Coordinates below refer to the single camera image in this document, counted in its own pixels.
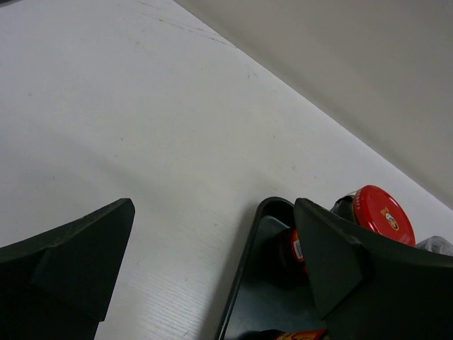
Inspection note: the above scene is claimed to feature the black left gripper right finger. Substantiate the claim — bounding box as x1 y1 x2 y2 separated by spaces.
294 198 452 339

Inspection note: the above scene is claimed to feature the red-lid yellow chili oil jar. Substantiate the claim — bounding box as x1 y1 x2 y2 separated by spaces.
241 329 331 340

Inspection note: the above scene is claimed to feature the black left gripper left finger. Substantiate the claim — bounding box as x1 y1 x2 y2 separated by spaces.
1 198 134 339

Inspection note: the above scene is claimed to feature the black-cap white powder shaker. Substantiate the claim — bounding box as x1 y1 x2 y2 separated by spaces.
415 236 453 256

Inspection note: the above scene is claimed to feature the red-lid dark chili sauce jar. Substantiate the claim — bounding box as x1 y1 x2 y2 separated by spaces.
269 185 416 288

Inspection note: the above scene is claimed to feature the black plastic tray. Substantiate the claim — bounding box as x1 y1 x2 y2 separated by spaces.
213 197 326 339

